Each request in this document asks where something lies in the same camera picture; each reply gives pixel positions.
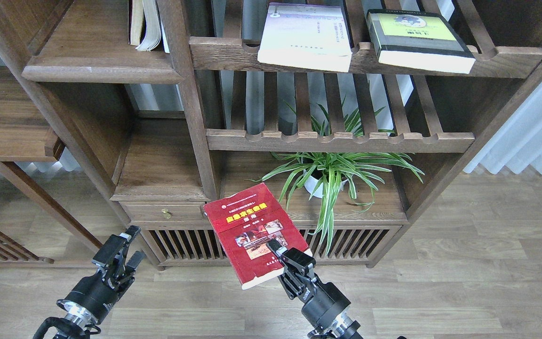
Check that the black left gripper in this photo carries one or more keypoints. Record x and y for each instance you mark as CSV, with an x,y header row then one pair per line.
x,y
93,297

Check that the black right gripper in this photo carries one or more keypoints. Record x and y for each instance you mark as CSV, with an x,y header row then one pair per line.
x,y
324,305

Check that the red paperback book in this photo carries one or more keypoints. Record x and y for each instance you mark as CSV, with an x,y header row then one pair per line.
x,y
244,223

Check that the yellow-green black book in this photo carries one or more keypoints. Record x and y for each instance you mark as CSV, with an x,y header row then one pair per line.
x,y
418,40

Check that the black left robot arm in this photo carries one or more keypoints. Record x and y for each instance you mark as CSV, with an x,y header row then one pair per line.
x,y
66,328

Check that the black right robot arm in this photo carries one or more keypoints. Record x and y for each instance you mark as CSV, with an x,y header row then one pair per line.
x,y
350,333

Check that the beige upright books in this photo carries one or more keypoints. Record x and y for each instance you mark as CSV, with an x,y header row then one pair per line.
x,y
145,28

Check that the brass drawer knob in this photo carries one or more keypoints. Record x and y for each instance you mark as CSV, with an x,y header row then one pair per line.
x,y
166,214

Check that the white plant pot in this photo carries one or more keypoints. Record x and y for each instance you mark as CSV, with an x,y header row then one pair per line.
x,y
314,184

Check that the green spider plant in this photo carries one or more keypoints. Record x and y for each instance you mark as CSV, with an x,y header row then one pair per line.
x,y
333,171

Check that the dark wooden bookshelf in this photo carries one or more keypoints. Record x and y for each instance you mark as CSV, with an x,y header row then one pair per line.
x,y
173,131

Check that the wooden side table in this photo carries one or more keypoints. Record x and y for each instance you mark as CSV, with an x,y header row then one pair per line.
x,y
25,136

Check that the white lavender book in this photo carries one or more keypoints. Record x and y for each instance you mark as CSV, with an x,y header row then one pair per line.
x,y
305,36

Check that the white curtain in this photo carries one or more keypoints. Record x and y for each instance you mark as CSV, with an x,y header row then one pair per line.
x,y
518,143

